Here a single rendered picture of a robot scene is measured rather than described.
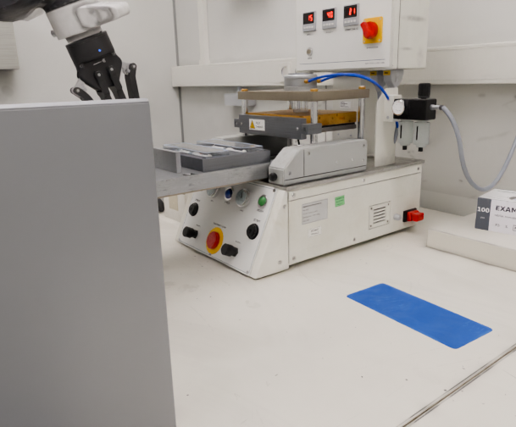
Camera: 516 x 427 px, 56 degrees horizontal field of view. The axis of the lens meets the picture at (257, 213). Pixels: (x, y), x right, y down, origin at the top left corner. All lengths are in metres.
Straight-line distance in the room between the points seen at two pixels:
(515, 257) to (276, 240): 0.48
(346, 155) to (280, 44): 0.97
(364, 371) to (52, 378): 0.41
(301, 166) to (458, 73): 0.59
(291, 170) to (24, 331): 0.65
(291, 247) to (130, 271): 0.58
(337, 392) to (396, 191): 0.68
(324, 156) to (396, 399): 0.55
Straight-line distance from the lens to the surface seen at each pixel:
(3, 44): 2.25
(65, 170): 0.44
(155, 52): 2.61
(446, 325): 0.86
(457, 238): 1.16
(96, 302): 0.48
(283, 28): 1.98
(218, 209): 1.12
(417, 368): 0.74
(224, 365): 0.72
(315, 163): 1.03
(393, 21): 1.20
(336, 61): 1.30
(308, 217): 1.03
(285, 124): 1.10
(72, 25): 0.91
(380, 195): 1.20
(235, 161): 0.98
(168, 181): 0.89
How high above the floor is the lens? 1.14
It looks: 15 degrees down
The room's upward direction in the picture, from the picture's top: 2 degrees counter-clockwise
